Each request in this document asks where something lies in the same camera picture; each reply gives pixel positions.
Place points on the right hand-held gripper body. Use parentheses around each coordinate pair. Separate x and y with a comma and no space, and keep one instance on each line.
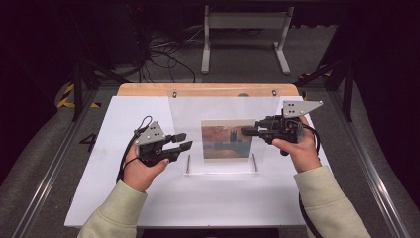
(294,109)

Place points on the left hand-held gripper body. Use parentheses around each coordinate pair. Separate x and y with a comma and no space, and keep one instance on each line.
(151,135)

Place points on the landscape photo card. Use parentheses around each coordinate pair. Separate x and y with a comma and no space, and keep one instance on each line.
(224,142)

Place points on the clear acrylic photo frame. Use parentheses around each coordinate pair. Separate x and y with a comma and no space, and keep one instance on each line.
(218,105)

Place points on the person's left hand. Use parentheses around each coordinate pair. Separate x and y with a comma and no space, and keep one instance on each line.
(142,175)

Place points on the person's right hand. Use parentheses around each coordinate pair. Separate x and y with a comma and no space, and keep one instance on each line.
(305,152)

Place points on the wooden table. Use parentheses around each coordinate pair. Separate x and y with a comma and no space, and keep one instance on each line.
(145,89)

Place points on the black metal stand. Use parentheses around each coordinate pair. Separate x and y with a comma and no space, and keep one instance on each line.
(346,92)
(78,89)

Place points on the white board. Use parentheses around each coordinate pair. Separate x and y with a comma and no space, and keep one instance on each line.
(214,201)

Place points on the white metal stand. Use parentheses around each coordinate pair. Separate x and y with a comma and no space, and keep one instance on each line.
(247,20)

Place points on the aluminium rail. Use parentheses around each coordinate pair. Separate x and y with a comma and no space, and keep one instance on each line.
(52,168)
(366,165)

